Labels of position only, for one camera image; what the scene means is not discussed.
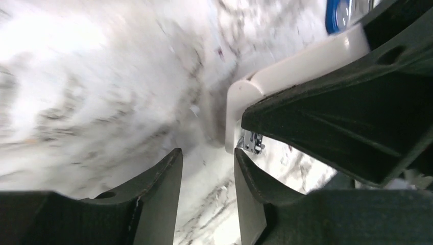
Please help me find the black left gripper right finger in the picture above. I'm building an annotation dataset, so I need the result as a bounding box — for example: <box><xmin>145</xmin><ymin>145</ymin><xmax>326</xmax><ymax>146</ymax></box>
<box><xmin>234</xmin><ymin>149</ymin><xmax>432</xmax><ymax>244</ymax></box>

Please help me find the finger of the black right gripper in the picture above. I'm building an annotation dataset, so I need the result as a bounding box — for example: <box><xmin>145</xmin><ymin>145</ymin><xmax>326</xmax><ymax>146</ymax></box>
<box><xmin>241</xmin><ymin>1</ymin><xmax>432</xmax><ymax>186</ymax></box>

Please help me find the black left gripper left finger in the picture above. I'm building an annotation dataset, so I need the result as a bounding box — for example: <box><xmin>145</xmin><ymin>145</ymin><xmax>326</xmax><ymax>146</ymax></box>
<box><xmin>1</xmin><ymin>148</ymin><xmax>183</xmax><ymax>244</ymax></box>

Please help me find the blue stapler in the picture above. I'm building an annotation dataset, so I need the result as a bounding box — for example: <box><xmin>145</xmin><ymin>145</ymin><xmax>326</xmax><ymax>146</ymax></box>
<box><xmin>325</xmin><ymin>0</ymin><xmax>380</xmax><ymax>34</ymax></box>

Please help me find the small white stapler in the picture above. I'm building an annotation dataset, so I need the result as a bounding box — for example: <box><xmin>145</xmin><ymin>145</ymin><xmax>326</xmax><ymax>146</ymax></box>
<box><xmin>225</xmin><ymin>23</ymin><xmax>371</xmax><ymax>154</ymax></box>

